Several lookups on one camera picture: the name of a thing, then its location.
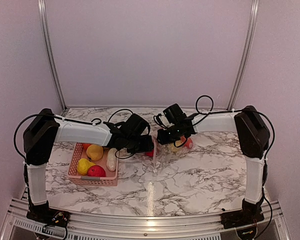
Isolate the clear zip top bag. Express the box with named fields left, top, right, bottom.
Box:
left=135, top=135, right=194, bottom=174

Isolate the aluminium frame post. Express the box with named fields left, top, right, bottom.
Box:
left=37, top=0, right=67, bottom=112
left=227, top=0, right=260, bottom=110

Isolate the yellow fake peach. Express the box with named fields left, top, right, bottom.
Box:
left=167, top=143, right=185, bottom=153

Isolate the right aluminium frame post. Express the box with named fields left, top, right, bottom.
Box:
left=227, top=0, right=260, bottom=110

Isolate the pale green fake cabbage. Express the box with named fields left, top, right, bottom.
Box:
left=106, top=148, right=117, bottom=172

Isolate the red orange fake fruit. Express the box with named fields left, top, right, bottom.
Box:
left=180, top=136, right=194, bottom=149

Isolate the red fake apple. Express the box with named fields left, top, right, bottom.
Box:
left=145, top=150, right=154, bottom=158

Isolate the orange fake pumpkin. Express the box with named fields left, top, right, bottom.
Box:
left=82, top=143, right=92, bottom=150

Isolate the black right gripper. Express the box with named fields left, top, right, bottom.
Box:
left=156, top=123, right=182, bottom=145

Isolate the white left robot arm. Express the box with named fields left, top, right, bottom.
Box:
left=17, top=108, right=154, bottom=224

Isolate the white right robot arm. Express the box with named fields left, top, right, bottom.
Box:
left=153, top=103, right=275, bottom=229

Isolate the red fake tomato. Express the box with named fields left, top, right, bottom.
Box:
left=87, top=165, right=106, bottom=178

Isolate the left aluminium frame post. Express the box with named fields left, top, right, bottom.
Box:
left=37, top=0, right=67, bottom=112

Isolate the pink perforated plastic basket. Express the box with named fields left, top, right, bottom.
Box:
left=67, top=143, right=119, bottom=187

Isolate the aluminium front rail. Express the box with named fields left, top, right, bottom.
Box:
left=0, top=196, right=293, bottom=240

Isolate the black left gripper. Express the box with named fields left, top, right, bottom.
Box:
left=125, top=133, right=154, bottom=154

